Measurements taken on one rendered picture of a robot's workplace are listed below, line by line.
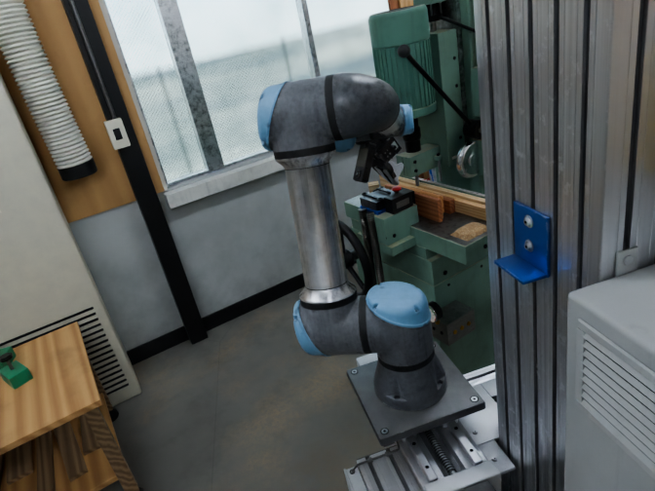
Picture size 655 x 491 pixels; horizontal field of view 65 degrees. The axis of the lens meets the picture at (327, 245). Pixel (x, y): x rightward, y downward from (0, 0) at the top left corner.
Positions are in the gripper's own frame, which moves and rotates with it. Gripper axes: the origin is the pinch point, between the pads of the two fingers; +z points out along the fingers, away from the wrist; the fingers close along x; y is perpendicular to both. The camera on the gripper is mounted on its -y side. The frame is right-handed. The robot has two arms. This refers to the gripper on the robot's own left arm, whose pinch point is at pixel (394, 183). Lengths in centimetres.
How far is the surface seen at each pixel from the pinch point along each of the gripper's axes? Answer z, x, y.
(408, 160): 4.3, 7.3, 12.1
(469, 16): -18, 0, 52
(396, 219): 6.5, -3.5, -8.0
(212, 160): 6, 145, -13
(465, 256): 15.3, -26.2, -7.4
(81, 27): -78, 132, -12
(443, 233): 13.7, -15.5, -3.8
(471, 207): 17.7, -14.4, 9.0
